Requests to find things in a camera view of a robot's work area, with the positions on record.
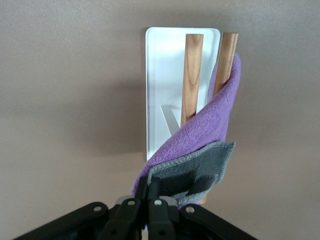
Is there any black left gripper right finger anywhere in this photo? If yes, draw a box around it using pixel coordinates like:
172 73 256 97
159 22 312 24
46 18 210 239
147 179 260 240

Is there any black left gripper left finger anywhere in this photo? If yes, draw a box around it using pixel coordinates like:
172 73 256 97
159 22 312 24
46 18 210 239
12 175 149 240

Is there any purple and grey towel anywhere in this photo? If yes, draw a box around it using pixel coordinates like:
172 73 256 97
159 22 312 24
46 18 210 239
129 52 242 231

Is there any white rack with wooden bars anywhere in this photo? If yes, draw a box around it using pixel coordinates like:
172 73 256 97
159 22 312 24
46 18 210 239
144 26 240 205

